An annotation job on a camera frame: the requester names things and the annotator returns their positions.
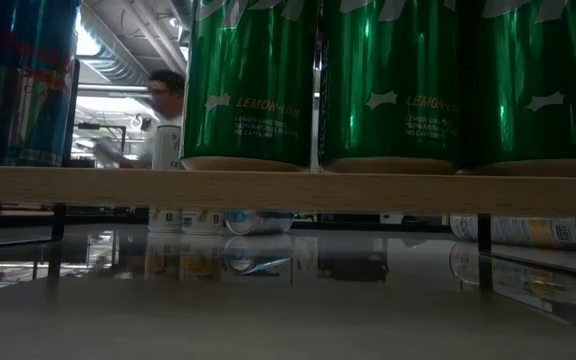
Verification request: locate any blue silver Red Bull can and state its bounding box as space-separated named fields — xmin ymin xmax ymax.
xmin=223 ymin=209 xmax=295 ymax=237
xmin=0 ymin=0 xmax=82 ymax=168

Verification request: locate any green lemon-lime soda can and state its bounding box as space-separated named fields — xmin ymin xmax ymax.
xmin=460 ymin=0 xmax=576 ymax=178
xmin=317 ymin=0 xmax=464 ymax=176
xmin=180 ymin=0 xmax=319 ymax=174

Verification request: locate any person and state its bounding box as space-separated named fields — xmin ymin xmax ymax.
xmin=92 ymin=68 xmax=187 ymax=170

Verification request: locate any long ceiling light bar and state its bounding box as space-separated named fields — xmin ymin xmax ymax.
xmin=77 ymin=83 xmax=149 ymax=99

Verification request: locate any wooden shelf with black frame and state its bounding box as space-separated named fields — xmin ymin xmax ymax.
xmin=0 ymin=57 xmax=576 ymax=254

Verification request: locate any black metal frame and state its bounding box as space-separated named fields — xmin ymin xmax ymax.
xmin=75 ymin=123 xmax=128 ymax=162

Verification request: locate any silver air duct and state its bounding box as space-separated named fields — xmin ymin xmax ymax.
xmin=80 ymin=0 xmax=192 ymax=86

